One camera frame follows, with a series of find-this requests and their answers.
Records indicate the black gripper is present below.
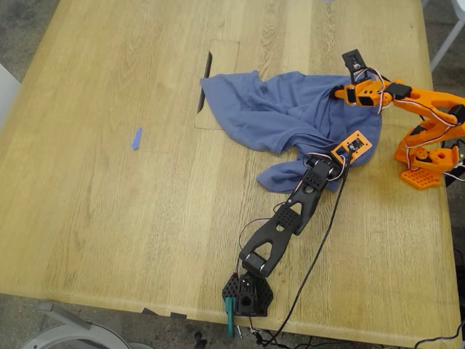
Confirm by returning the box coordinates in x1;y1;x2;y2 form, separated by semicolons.
325;151;350;175

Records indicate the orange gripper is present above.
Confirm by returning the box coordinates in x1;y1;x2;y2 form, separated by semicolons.
328;79;392;108

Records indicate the blue T-shirt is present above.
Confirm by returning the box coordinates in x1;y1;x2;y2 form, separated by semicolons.
199;70;383;193

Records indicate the teal table clamp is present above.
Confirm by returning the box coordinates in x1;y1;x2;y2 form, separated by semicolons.
224;297;236;339

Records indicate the grey white round chair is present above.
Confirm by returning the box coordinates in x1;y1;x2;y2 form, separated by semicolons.
20;301;132;349

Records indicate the white furniture piece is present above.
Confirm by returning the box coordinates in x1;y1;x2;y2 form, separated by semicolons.
0;63;22;128

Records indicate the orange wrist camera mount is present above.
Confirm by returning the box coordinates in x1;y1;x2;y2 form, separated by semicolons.
330;129;373;163

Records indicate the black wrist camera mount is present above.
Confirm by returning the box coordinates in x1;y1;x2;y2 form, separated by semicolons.
341;50;368;83

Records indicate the orange perforated base plate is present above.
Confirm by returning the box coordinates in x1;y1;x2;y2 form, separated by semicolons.
399;167;442;190

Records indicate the white chair frame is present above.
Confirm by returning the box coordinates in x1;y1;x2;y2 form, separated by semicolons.
421;0;465;72

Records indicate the wooden cable hatch cover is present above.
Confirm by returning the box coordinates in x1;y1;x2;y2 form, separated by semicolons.
194;39;240;131

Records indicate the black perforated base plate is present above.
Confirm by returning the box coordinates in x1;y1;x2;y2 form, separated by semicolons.
222;273;274;317

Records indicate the black power cable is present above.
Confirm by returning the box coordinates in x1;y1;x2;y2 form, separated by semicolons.
413;320;465;349

